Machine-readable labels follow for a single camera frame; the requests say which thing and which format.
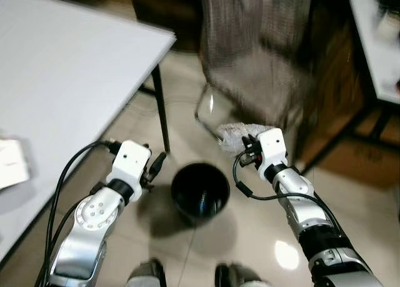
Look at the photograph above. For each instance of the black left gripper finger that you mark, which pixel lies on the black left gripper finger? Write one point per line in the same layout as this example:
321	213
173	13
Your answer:
147	147
159	162

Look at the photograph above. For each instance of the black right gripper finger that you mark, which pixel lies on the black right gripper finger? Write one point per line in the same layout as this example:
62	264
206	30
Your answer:
248	141

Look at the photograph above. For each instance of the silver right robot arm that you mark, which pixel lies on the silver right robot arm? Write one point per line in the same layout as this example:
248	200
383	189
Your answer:
312	231

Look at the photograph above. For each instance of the black round rubbish bin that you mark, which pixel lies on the black round rubbish bin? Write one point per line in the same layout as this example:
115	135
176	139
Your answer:
200	193

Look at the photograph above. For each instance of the black metal table leg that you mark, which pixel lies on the black metal table leg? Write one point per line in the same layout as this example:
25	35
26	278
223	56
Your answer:
160	112

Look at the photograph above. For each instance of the brown fabric chair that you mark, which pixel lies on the brown fabric chair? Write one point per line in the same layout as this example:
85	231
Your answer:
256	68

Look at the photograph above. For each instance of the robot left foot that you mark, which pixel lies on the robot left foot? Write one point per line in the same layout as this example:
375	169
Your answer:
149	274

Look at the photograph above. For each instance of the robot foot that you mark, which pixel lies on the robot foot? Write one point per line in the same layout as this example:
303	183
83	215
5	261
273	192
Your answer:
149	274
240	277

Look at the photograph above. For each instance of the brown cardboard box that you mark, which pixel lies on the brown cardboard box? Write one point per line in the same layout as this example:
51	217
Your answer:
359	162

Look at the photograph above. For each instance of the large white table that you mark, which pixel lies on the large white table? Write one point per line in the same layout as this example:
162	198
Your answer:
69	62

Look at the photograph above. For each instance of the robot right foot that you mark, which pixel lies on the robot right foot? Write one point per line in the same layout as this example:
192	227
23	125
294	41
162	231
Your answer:
240	277

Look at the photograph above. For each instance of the white crumpled paper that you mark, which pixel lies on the white crumpled paper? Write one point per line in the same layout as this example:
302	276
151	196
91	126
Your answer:
12	165

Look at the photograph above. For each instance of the narrow white table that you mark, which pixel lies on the narrow white table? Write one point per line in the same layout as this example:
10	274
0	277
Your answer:
375	49

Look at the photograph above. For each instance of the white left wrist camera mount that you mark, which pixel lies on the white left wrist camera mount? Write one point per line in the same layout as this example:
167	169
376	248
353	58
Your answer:
128	165

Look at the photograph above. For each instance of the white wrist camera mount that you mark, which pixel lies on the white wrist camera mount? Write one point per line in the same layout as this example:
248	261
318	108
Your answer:
128	165
273	146

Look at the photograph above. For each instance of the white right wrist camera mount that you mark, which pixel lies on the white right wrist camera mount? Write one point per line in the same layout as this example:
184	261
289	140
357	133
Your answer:
273	146

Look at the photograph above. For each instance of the black narrow table frame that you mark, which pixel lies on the black narrow table frame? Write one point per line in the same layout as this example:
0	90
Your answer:
359	127

